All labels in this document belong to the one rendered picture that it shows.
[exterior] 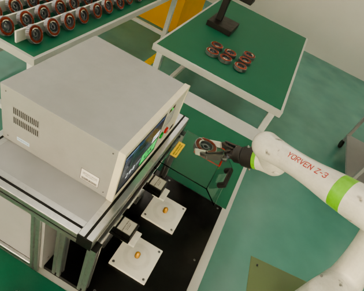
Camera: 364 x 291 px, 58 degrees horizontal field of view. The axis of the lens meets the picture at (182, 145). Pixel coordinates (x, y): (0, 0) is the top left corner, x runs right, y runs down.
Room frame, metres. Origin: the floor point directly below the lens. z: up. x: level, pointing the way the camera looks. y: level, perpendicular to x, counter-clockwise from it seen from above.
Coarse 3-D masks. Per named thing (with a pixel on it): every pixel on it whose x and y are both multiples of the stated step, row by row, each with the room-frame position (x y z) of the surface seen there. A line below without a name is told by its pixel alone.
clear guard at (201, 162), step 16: (176, 144) 0.97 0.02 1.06; (192, 144) 1.01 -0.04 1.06; (208, 144) 1.05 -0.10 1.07; (160, 160) 0.85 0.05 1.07; (176, 160) 0.89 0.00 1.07; (192, 160) 0.93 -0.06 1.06; (208, 160) 0.97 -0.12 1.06; (224, 160) 1.02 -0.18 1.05; (192, 176) 0.85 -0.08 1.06; (208, 176) 0.88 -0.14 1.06; (224, 176) 0.96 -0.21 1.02; (208, 192) 0.82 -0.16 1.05
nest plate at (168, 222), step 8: (152, 200) 0.89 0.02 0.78; (160, 200) 0.91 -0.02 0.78; (168, 200) 0.93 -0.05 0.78; (152, 208) 0.85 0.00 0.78; (160, 208) 0.87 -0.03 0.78; (168, 208) 0.89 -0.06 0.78; (176, 208) 0.91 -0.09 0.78; (184, 208) 0.93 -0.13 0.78; (144, 216) 0.80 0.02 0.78; (152, 216) 0.82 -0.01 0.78; (160, 216) 0.84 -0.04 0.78; (168, 216) 0.85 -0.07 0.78; (176, 216) 0.87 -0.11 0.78; (160, 224) 0.80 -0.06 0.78; (168, 224) 0.82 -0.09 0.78; (176, 224) 0.83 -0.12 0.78; (168, 232) 0.79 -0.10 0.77
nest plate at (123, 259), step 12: (144, 240) 0.70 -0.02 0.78; (120, 252) 0.61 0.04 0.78; (132, 252) 0.63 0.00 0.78; (144, 252) 0.65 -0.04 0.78; (156, 252) 0.68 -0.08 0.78; (120, 264) 0.57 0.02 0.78; (132, 264) 0.59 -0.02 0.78; (144, 264) 0.61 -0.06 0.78; (132, 276) 0.55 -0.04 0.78; (144, 276) 0.57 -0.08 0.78
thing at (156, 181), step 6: (150, 180) 0.87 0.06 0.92; (156, 180) 0.88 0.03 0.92; (162, 180) 0.90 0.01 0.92; (150, 186) 0.85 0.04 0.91; (156, 186) 0.85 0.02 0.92; (162, 186) 0.87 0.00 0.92; (150, 192) 0.84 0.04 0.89; (156, 192) 0.84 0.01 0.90; (162, 192) 0.87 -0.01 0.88; (168, 192) 0.89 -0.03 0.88; (162, 198) 0.85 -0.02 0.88
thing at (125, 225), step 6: (120, 222) 0.64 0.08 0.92; (126, 222) 0.65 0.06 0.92; (132, 222) 0.66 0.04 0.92; (114, 228) 0.61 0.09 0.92; (120, 228) 0.62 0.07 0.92; (126, 228) 0.63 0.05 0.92; (132, 228) 0.64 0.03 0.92; (114, 234) 0.61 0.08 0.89; (120, 234) 0.61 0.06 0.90; (126, 234) 0.61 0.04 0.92; (132, 234) 0.62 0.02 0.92; (138, 234) 0.65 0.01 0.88; (126, 240) 0.60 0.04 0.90; (132, 240) 0.62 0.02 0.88; (132, 246) 0.60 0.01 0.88
